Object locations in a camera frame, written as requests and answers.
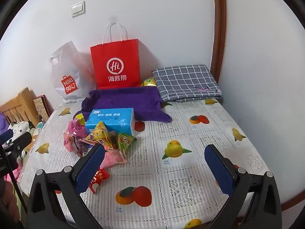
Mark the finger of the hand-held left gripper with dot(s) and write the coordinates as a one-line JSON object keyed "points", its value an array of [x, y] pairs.
{"points": [[22, 139]]}

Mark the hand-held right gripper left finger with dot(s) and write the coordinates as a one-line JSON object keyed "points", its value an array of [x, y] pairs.
{"points": [[90, 169]]}

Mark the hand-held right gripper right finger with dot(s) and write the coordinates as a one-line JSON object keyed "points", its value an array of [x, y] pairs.
{"points": [[219, 171]]}

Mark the small red snack packet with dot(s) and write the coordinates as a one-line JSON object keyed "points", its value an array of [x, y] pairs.
{"points": [[99, 177]]}

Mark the long pink snack packet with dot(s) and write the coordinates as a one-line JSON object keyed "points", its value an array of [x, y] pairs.
{"points": [[113, 158]]}

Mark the yellow triangular snack packet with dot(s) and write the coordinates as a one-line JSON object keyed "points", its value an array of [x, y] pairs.
{"points": [[110, 143], [99, 133]]}

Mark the green triangular snack packet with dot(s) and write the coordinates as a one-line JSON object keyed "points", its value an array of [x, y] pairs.
{"points": [[126, 144]]}

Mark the magenta snack packet yellow edge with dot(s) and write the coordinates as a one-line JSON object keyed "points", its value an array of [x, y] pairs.
{"points": [[76, 127]]}

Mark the person's left hand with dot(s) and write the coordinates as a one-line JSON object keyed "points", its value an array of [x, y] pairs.
{"points": [[7, 198]]}

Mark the white floral cloth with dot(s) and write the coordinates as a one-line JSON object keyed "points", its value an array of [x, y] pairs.
{"points": [[20, 127]]}

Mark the pink cloth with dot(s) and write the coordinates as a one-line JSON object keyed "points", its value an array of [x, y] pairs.
{"points": [[14, 174]]}

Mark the teal box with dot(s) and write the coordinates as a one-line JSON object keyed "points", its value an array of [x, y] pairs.
{"points": [[40, 126]]}

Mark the wooden headboard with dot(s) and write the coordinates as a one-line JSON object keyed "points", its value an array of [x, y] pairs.
{"points": [[20, 107]]}

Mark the brown patterned book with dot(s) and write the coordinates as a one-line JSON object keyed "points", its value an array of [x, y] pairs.
{"points": [[43, 108]]}

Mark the fruit print tablecloth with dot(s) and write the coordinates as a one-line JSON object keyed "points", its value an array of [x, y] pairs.
{"points": [[181, 171]]}

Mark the blue tissue pack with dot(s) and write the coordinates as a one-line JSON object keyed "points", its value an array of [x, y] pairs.
{"points": [[109, 121]]}

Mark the white plastic bag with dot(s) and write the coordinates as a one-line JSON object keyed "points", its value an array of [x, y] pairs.
{"points": [[69, 76]]}

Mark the purple towel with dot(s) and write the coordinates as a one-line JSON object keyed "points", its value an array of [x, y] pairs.
{"points": [[143, 102]]}

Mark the grey checkered cloth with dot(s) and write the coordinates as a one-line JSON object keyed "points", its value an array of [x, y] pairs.
{"points": [[185, 83]]}

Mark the yellow green snack packet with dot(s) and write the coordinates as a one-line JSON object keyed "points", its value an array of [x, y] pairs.
{"points": [[148, 82]]}

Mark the red paper bag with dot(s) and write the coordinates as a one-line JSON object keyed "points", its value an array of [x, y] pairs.
{"points": [[115, 64]]}

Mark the white light switch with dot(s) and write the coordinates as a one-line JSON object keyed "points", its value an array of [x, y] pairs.
{"points": [[78, 9]]}

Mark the brown wooden door frame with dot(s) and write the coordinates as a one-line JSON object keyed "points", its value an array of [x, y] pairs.
{"points": [[218, 28]]}

